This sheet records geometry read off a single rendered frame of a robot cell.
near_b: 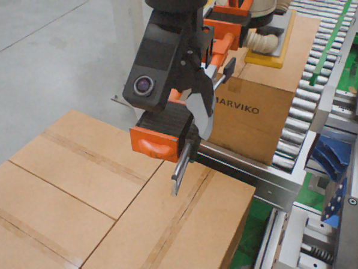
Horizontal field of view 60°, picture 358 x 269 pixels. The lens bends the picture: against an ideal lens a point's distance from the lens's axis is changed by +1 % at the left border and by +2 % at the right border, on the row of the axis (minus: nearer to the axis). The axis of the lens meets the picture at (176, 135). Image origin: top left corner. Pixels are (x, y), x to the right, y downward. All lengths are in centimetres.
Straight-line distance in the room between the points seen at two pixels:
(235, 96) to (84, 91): 176
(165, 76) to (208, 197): 95
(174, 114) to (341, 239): 39
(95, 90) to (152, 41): 237
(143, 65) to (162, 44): 3
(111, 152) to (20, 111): 140
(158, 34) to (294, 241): 49
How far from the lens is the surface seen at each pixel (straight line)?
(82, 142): 149
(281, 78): 116
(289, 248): 68
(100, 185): 131
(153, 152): 43
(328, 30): 254
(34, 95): 282
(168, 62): 34
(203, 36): 40
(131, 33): 222
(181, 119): 45
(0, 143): 249
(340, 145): 104
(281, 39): 96
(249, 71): 117
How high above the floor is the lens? 158
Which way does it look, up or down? 45 degrees down
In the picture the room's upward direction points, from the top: straight up
